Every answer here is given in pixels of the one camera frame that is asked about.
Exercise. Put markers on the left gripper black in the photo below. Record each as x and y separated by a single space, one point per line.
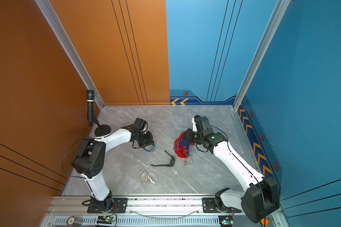
150 142

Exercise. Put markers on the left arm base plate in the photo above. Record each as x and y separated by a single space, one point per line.
113 204

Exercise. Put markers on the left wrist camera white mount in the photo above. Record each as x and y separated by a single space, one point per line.
140 124

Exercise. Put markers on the pink white watch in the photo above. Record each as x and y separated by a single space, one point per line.
152 178

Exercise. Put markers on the beige band watch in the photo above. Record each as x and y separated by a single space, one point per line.
143 177

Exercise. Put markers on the red and blue cloth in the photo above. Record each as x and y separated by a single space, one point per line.
181 146

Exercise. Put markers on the green circuit board left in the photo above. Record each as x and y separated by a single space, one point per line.
106 221

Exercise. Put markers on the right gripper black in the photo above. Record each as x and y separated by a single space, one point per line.
188 136

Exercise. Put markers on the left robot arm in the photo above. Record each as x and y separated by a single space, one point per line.
90 157

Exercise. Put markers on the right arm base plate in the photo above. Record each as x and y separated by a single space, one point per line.
214 205

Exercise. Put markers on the green circuit board right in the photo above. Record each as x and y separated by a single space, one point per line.
225 221

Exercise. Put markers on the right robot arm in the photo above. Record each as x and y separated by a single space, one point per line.
259 196

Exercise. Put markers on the black microphone on stand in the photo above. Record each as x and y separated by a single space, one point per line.
101 130

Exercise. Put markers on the orange toy brick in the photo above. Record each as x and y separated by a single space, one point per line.
264 222

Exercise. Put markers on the green circuit board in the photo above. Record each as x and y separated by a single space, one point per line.
225 221
106 221

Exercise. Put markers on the silver tape roll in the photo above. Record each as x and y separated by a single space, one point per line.
74 221

